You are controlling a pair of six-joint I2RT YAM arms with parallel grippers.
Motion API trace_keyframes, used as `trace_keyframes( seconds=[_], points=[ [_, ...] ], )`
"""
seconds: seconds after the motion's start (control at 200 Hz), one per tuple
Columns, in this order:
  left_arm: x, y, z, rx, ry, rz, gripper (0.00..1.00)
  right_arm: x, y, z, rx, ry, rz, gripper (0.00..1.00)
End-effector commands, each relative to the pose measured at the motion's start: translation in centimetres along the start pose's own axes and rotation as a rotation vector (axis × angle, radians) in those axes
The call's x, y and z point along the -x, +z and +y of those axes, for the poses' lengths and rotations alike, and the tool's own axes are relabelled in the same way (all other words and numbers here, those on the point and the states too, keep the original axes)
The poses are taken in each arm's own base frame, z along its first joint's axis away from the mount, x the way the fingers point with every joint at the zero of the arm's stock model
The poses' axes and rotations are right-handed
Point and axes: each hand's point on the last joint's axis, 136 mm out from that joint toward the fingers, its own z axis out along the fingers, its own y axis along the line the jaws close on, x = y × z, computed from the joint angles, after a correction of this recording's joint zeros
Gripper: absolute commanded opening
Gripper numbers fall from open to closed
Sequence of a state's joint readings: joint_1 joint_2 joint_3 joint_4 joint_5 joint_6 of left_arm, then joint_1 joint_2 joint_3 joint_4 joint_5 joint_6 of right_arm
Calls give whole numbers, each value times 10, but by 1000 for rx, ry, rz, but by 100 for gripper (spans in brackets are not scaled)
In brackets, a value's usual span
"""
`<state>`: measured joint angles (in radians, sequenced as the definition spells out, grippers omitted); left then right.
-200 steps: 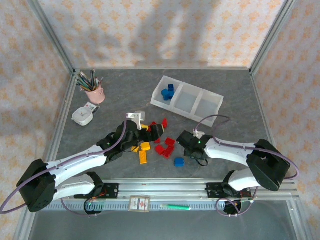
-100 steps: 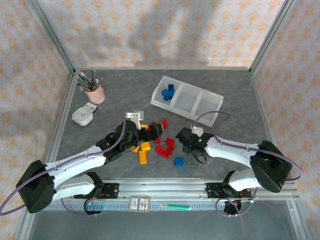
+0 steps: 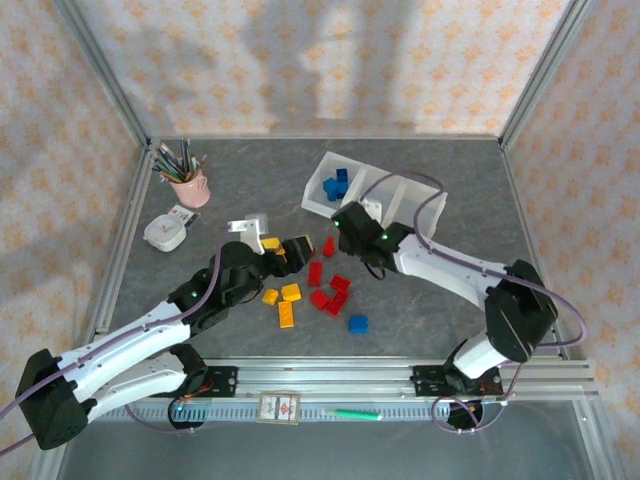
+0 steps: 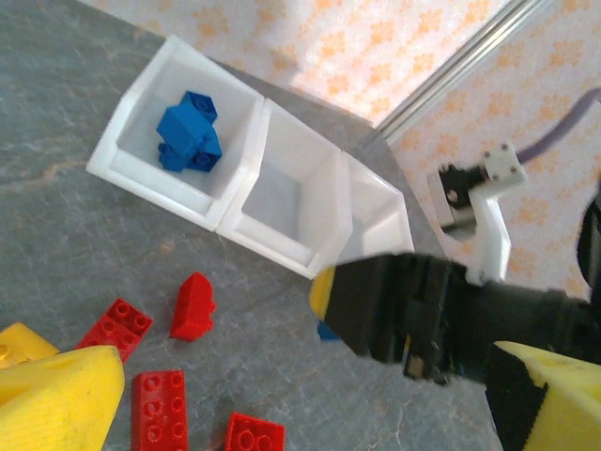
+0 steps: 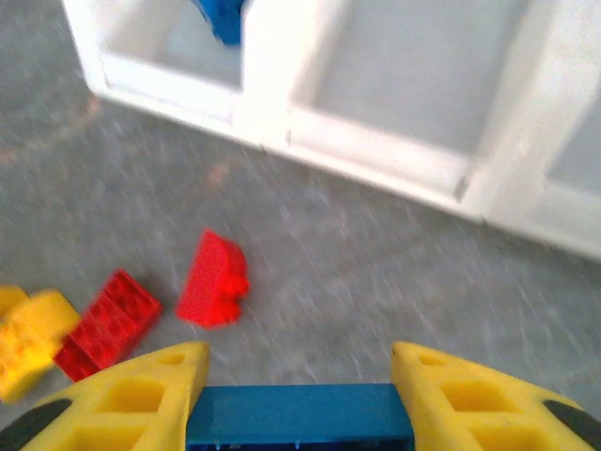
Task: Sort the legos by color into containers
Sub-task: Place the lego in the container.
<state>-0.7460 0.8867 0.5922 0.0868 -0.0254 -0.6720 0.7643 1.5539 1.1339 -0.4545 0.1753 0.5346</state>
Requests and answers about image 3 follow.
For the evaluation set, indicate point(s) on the yellow lego brick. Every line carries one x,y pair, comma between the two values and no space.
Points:
291,292
270,244
286,315
270,296

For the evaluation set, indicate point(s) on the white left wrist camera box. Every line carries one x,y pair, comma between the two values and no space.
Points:
247,230

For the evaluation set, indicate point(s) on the aluminium frame rail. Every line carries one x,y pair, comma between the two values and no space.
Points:
325,137
125,225
325,375

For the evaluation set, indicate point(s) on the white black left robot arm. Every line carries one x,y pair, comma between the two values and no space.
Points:
125,345

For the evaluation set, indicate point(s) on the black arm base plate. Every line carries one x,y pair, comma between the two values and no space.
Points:
427,380
225,382

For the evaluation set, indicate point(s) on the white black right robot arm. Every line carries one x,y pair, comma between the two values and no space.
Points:
450,272

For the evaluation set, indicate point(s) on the red pencil with eraser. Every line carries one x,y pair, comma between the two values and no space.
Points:
201,162

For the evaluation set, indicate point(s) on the pink metal pencil bucket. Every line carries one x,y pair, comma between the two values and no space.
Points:
192,192

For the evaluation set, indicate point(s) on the navy white striped pencil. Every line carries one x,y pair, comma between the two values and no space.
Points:
167,159

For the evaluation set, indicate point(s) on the aluminium frame post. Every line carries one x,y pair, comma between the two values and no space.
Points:
107,75
538,75

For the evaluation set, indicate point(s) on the clear plastic refill case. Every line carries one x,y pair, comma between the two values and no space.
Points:
182,215

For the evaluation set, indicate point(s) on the teal white striped pencil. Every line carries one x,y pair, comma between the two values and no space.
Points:
188,155

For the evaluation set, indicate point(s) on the green pen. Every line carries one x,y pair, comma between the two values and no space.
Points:
355,414

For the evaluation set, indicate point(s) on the blue lego brick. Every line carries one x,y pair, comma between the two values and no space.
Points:
358,324
342,175
331,187

